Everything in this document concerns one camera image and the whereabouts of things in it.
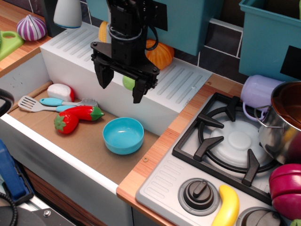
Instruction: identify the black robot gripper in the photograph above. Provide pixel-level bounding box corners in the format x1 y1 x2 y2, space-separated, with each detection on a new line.
90 41 160 104

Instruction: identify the grey slotted spatula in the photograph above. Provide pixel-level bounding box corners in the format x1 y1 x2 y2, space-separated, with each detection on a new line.
18 96 74 112

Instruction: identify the yellow toy banana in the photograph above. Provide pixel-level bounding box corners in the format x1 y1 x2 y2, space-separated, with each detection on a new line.
212 185 240 226

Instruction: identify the teal bin right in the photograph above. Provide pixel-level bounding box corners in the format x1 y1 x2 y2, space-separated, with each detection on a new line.
239 0 301 81

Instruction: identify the grey stove knob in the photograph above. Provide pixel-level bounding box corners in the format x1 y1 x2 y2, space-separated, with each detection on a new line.
178 178 220 217
236 207 286 226

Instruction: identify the white toy sink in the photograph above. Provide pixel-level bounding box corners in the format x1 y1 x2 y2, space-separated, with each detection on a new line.
0 23 211 226

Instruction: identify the lavender plastic cup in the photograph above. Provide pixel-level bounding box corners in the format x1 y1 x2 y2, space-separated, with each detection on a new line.
240 75 283 121

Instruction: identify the black cable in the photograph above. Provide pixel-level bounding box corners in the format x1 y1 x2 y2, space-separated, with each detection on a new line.
0 192 18 226

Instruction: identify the purple white toy onion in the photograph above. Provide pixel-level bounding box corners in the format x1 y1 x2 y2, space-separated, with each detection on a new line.
16 15 47 41

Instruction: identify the orange toy pumpkin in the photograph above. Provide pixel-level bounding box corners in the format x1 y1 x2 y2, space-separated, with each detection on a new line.
146 42 174 70

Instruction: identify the magenta toy vegetable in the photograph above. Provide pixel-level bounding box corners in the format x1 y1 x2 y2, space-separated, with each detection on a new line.
269 163 301 220

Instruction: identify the blue plastic bowl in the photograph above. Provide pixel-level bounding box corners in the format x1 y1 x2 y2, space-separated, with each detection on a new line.
103 117 144 155

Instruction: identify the grey spaghetti server blue handle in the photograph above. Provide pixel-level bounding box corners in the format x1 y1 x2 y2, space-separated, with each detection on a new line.
40 97 98 106

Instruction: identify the red white toy cheese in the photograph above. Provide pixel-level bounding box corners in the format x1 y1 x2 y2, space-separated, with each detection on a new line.
47 83 75 102

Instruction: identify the white faucet base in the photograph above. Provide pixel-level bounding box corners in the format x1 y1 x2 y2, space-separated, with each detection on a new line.
54 0 82 29

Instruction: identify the green plastic cutting board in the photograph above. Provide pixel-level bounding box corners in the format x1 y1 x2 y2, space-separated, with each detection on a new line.
0 31 24 60

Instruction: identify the red toy chili pepper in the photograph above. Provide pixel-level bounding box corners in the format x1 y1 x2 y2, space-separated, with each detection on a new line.
59 105 104 121

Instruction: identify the stainless steel pot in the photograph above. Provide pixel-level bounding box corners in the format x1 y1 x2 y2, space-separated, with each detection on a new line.
257 81 301 164

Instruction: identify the green toy pear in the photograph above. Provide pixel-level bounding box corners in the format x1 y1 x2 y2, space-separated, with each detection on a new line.
122 75 135 91

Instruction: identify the blue clamp device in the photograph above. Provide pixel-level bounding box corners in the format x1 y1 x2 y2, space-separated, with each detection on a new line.
0 140 34 205

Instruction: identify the yellow toy corn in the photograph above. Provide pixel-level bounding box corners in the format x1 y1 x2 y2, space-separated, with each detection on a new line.
98 21 108 43

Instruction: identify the black stove grate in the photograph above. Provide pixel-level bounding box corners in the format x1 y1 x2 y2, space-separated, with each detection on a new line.
172 93 278 205

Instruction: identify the red toy strawberry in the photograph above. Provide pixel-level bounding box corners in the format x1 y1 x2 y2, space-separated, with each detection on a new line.
54 112 79 134

